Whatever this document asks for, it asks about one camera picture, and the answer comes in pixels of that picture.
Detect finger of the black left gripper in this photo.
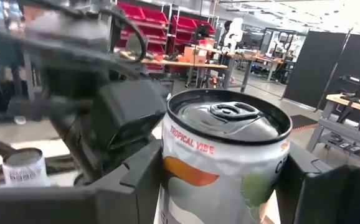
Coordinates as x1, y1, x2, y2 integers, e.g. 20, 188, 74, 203
100, 79, 168, 150

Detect cardboard box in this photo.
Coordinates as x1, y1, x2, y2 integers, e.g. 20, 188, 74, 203
182, 45, 209, 65

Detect white Celsius can yellow band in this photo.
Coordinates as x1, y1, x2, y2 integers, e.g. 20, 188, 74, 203
1, 147, 49, 188

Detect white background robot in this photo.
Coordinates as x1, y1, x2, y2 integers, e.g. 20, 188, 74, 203
222, 17, 245, 54

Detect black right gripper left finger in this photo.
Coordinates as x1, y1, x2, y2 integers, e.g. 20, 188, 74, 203
0, 139, 165, 224

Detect power strip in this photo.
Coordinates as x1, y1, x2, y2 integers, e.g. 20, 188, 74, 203
329, 136, 360, 154

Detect red storage bin rack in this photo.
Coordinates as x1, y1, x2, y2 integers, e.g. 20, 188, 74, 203
169, 14, 217, 57
116, 1, 171, 72

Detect wooden table grey legs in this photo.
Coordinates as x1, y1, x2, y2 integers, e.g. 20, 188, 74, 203
306, 93, 360, 155

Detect wooden workbench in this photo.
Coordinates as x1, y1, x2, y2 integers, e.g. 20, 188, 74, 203
119, 51, 229, 90
229, 51, 285, 94

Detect black partition panel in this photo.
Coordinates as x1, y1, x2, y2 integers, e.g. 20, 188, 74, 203
284, 29, 360, 131

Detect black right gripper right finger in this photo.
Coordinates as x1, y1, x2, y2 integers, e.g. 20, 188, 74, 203
275, 142, 360, 224

